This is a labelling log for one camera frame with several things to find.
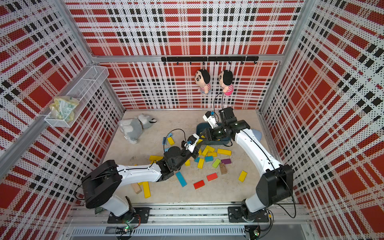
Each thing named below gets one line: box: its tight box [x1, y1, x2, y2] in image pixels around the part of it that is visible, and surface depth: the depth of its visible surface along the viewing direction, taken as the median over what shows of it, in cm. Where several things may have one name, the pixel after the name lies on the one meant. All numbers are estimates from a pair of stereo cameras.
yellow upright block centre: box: [197, 158, 205, 169], surface depth 92 cm
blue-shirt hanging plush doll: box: [194, 69, 211, 94], surface depth 95 cm
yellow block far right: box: [238, 170, 248, 183], surface depth 88 cm
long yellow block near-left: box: [142, 181, 151, 199], surface depth 82 cm
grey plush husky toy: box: [118, 113, 157, 144], surface depth 102 cm
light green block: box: [212, 158, 221, 169], surface depth 93 cm
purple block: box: [221, 158, 232, 165], surface depth 95 cm
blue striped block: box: [162, 137, 168, 146], surface depth 104 cm
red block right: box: [206, 172, 218, 182], surface depth 89 cm
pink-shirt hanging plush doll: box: [218, 70, 234, 96], surface depth 96 cm
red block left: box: [193, 180, 206, 190], surface depth 86 cm
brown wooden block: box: [220, 163, 228, 175], surface depth 90 cm
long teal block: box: [175, 171, 188, 188], surface depth 87 cm
